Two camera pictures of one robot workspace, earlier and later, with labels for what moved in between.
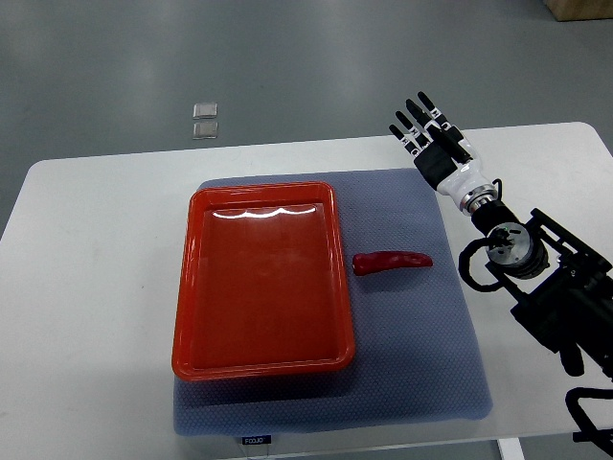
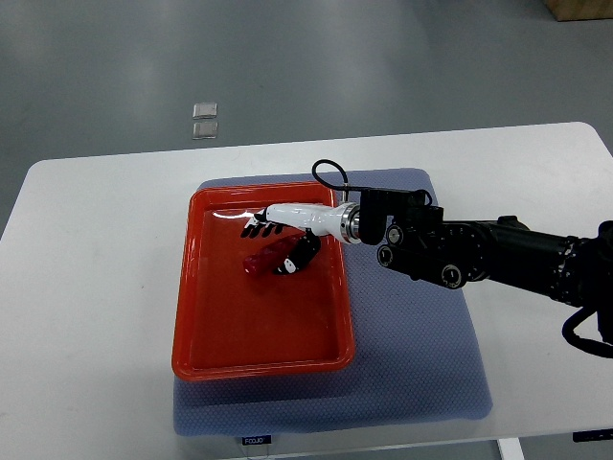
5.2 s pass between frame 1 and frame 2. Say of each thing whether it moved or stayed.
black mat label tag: stayed
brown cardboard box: stayed
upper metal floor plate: stayed
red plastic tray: stayed
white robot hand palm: moved
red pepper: moved
